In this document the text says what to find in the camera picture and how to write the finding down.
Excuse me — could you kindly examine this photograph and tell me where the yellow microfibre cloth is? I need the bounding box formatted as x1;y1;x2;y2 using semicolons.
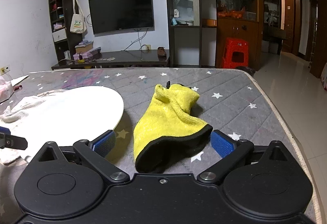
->
134;81;214;173

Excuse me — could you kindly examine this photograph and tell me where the brown wooden cabinet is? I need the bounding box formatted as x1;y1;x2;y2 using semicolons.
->
208;0;263;71

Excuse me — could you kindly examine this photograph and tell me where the black flat-screen television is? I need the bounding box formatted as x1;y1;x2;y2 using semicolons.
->
88;0;155;35

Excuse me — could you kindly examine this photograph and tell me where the white paper sheet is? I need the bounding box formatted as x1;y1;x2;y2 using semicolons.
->
11;74;30;86

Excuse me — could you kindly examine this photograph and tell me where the dark open shelf unit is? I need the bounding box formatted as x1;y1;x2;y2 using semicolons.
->
48;0;85;66

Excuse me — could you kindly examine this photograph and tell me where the white bowl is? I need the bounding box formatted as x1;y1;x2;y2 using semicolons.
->
23;86;125;163

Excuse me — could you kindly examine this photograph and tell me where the pink tissue packet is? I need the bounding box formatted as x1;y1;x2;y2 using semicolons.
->
0;76;14;103

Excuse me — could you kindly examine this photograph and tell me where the glass display cabinet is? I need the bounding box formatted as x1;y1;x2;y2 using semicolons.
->
165;0;217;68

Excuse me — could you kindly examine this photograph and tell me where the grey star-print table cloth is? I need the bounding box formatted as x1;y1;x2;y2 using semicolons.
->
0;67;325;224

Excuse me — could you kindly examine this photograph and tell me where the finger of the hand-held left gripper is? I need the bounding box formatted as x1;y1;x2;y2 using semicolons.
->
0;125;28;150

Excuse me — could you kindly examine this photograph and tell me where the brown wooden door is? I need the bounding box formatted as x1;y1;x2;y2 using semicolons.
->
280;0;303;56

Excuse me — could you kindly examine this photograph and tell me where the cardboard box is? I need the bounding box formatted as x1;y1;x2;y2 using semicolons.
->
75;41;94;54

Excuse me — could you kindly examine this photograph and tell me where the dark low television bench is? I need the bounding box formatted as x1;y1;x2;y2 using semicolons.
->
51;50;170;71

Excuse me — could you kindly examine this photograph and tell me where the bag of oranges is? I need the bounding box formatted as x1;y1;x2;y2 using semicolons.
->
217;9;246;19

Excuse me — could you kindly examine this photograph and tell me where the cream tote bag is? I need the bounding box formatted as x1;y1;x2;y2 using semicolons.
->
70;0;86;34

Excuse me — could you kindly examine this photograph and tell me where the red plastic stool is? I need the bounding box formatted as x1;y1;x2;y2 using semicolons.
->
220;37;249;69

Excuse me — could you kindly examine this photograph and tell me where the large purple box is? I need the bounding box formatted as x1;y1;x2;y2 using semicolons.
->
73;52;92;61

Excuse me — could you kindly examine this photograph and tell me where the white patterned towel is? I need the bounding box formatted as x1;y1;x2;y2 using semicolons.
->
0;88;64;166

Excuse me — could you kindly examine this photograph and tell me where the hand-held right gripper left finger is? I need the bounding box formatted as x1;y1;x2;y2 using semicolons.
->
31;130;130;184

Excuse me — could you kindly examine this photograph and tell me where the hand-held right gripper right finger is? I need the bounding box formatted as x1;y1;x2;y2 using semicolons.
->
197;129;294;185

